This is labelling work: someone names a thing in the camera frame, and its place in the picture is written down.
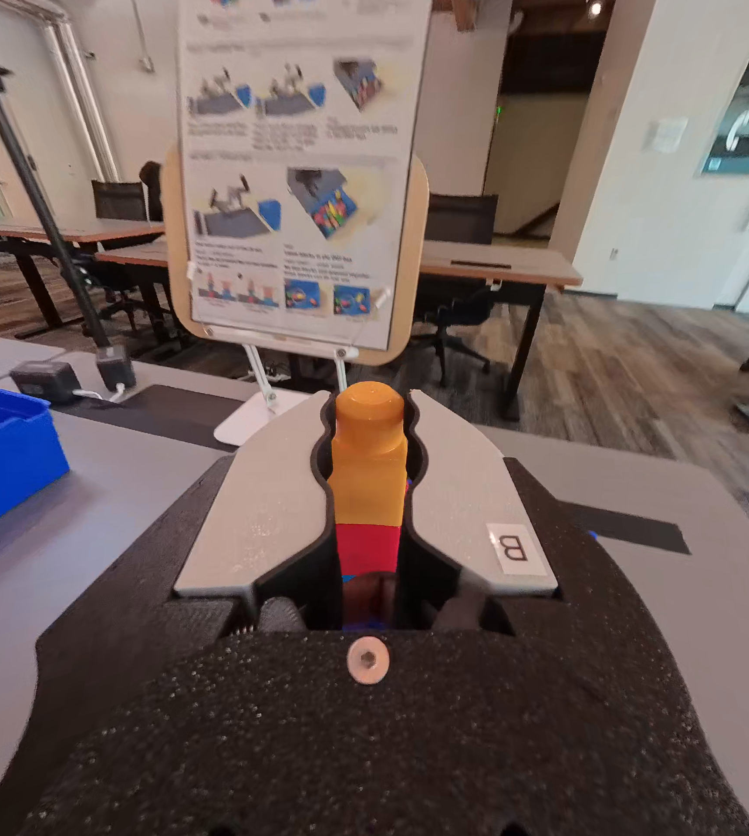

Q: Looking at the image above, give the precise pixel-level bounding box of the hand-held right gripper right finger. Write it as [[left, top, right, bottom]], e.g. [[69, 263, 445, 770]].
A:
[[401, 390, 558, 608]]

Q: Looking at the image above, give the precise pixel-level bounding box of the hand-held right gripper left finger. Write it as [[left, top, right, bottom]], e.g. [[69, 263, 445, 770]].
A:
[[174, 391, 340, 624]]

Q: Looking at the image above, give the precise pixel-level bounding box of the orange mega block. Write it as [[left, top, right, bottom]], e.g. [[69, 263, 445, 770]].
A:
[[327, 382, 410, 527]]

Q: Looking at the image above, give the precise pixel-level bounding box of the red mega block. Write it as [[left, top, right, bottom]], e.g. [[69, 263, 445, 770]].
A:
[[335, 522, 403, 580]]

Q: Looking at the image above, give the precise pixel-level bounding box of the blue plastic bin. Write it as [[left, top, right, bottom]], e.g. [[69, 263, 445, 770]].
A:
[[0, 378, 71, 548]]

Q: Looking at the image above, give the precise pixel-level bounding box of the black table strip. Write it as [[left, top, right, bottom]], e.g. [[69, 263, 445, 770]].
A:
[[60, 383, 694, 557]]

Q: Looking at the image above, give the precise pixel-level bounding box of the black power adapter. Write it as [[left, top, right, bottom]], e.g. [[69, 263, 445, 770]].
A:
[[95, 345, 138, 394]]

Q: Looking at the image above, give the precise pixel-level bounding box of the wooden top office desk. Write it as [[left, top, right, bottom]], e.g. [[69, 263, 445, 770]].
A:
[[0, 217, 168, 340], [95, 236, 584, 422]]

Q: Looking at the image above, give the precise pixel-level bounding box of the black charger box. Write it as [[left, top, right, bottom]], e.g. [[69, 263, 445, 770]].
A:
[[7, 361, 84, 408]]

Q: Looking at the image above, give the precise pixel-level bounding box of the printed instruction sheet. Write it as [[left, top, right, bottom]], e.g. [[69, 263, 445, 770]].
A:
[[174, 0, 434, 352]]

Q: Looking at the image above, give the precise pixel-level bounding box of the black light stand pole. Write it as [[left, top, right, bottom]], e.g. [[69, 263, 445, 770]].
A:
[[0, 10, 114, 350]]

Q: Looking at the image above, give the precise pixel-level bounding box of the framed wall poster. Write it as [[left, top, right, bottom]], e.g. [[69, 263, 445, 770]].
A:
[[700, 56, 749, 180]]

